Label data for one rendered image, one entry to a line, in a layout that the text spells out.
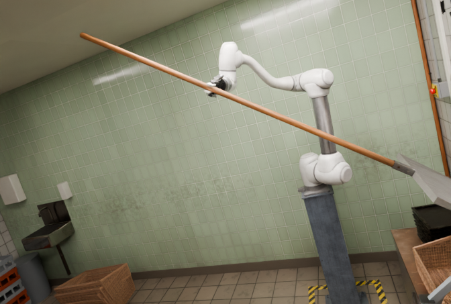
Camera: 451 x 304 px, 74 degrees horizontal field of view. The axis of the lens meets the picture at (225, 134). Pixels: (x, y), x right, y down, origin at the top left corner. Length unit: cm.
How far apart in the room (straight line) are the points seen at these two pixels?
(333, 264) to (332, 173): 75
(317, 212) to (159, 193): 180
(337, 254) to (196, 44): 209
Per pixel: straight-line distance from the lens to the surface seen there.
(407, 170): 155
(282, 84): 202
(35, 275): 482
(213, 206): 320
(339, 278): 255
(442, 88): 247
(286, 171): 287
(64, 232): 428
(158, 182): 337
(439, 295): 142
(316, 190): 223
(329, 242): 239
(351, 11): 272
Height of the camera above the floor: 187
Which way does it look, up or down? 8 degrees down
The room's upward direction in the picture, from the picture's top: 17 degrees counter-clockwise
